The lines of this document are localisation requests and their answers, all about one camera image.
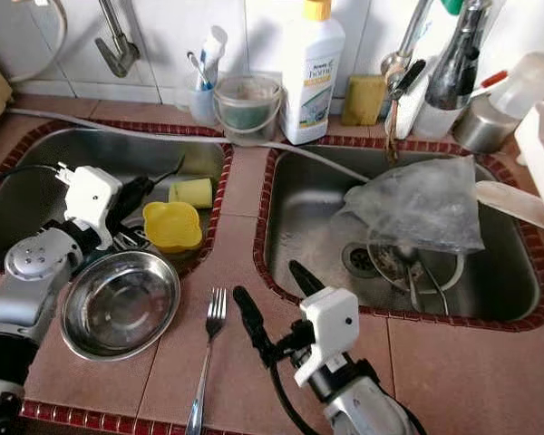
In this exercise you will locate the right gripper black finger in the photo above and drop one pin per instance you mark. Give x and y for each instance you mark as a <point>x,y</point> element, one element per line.
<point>254,326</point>
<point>306,281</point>

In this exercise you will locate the steel fork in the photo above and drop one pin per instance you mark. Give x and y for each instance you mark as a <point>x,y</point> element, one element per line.
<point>215,313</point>

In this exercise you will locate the shallow steel bowl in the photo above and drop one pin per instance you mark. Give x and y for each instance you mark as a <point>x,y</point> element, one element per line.
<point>122,304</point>

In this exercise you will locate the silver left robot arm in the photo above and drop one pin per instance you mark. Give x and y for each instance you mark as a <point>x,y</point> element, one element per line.
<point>27,308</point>

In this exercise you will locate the pale yellow sponge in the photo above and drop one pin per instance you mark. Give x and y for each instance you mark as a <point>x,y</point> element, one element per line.
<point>190,192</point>

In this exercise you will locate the steel sink basin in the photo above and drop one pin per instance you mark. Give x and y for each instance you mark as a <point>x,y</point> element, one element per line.
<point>308,227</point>
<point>82,149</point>

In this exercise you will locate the clear plastic bag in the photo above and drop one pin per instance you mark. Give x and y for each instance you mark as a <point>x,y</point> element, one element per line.
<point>417,204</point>

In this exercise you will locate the small clear plastic bucket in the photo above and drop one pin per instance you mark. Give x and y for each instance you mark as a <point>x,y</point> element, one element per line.
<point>249,113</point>

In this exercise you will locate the blue toothbrush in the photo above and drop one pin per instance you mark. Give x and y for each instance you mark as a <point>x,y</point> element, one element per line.
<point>197,68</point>

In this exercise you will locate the white rimmed bowl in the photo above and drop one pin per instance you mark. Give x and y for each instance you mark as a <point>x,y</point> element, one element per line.
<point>453,272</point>

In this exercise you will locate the white toothpaste tube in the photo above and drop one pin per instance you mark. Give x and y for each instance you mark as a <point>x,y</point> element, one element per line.
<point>216,50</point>

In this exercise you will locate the thin white tube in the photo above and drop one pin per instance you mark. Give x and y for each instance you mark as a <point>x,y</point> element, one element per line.
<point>61,36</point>

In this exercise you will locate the mustard yellow sponge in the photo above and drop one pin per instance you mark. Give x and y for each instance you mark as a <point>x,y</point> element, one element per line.
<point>363,100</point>

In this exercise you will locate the white detergent bottle yellow cap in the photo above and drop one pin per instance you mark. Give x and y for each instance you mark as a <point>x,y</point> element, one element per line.
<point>313,82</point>

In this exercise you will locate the white utensil cup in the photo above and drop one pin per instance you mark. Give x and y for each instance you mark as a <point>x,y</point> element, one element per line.
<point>435,120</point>

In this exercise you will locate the cream drain spout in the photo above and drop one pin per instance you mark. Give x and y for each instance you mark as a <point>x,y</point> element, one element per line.
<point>512,204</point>

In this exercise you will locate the steel cup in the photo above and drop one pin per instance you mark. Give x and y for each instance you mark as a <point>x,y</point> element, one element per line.
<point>485,131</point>

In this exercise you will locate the chrome gooseneck faucet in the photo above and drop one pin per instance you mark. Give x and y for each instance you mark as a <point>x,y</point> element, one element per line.
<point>458,68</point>

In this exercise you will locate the white bottle green cap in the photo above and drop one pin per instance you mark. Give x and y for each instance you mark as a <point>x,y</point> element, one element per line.
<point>435,45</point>

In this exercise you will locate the red white brush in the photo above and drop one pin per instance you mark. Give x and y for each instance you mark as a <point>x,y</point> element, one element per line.
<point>494,80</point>

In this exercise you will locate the clear plastic jug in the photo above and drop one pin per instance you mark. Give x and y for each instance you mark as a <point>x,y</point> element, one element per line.
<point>526,82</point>

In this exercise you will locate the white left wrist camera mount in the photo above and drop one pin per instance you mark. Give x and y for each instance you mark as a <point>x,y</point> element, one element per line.
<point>91,195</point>

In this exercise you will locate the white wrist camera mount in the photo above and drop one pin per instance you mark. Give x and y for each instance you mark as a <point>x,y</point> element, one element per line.
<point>331,317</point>
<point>91,195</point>

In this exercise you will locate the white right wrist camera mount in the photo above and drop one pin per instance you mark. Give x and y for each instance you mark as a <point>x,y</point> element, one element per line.
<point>331,317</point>

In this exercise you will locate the steel wall tap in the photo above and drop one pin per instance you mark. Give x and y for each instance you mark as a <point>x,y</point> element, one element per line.
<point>118,54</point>

